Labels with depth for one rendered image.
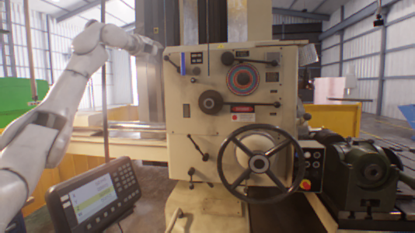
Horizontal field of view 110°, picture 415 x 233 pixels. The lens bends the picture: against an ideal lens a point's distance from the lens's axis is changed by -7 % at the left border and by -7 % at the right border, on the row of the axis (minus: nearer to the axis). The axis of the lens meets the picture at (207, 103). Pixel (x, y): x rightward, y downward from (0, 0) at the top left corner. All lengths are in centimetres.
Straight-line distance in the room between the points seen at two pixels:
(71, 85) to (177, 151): 72
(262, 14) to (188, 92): 108
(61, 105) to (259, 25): 153
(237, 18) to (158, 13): 80
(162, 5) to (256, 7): 92
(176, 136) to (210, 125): 23
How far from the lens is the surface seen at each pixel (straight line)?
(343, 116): 396
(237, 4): 173
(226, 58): 86
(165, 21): 184
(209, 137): 97
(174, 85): 97
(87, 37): 54
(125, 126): 161
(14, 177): 35
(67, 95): 49
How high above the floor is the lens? 163
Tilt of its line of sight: 6 degrees down
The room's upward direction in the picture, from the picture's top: 1 degrees counter-clockwise
